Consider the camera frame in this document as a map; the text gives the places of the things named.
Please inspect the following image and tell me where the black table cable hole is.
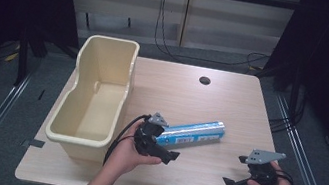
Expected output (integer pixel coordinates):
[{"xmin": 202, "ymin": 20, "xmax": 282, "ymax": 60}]
[{"xmin": 197, "ymin": 74, "xmax": 213, "ymax": 87}]

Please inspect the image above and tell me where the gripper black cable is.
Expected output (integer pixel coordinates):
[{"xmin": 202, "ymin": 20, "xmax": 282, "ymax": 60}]
[
  {"xmin": 272, "ymin": 168, "xmax": 299, "ymax": 185},
  {"xmin": 102, "ymin": 107, "xmax": 154, "ymax": 173}
]

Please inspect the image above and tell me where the person's left hand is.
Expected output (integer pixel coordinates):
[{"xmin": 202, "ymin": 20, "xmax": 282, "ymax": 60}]
[{"xmin": 102, "ymin": 120, "xmax": 168, "ymax": 185}]

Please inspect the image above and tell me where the yellow floor cable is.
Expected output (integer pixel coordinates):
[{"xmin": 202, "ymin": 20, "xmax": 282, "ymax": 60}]
[{"xmin": 2, "ymin": 48, "xmax": 21, "ymax": 65}]

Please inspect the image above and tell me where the bundle of black floor cables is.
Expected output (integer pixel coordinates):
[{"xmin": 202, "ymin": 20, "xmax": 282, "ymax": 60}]
[{"xmin": 266, "ymin": 89, "xmax": 309, "ymax": 139}]

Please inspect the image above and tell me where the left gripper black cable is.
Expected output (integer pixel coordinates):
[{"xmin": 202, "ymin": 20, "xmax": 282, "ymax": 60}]
[{"xmin": 102, "ymin": 107, "xmax": 154, "ymax": 173}]

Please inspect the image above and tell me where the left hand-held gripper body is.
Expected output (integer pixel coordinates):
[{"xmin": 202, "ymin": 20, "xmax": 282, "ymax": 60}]
[{"xmin": 130, "ymin": 108, "xmax": 180, "ymax": 163}]

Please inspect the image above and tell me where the black hanging wall cable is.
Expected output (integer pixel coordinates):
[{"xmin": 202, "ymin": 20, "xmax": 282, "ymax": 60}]
[{"xmin": 149, "ymin": 0, "xmax": 280, "ymax": 78}]

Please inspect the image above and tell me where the black metal stand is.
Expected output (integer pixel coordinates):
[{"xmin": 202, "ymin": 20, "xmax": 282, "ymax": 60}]
[{"xmin": 10, "ymin": 26, "xmax": 53, "ymax": 92}]

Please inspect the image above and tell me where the cream plastic bin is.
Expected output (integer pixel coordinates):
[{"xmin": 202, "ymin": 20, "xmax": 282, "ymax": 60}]
[{"xmin": 41, "ymin": 28, "xmax": 143, "ymax": 167}]

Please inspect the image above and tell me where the blue toothpaste tube box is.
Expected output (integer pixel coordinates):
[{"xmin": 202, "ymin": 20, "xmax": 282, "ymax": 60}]
[{"xmin": 154, "ymin": 110, "xmax": 228, "ymax": 158}]

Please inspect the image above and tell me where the grey tape piece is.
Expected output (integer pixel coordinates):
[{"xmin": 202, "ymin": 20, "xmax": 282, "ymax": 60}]
[{"xmin": 21, "ymin": 137, "xmax": 47, "ymax": 151}]

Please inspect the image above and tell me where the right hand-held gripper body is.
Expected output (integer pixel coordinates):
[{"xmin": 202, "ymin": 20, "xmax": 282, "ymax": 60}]
[{"xmin": 235, "ymin": 146, "xmax": 288, "ymax": 185}]

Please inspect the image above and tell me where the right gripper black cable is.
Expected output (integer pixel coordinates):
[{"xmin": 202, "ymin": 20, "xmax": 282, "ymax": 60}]
[{"xmin": 272, "ymin": 168, "xmax": 299, "ymax": 185}]

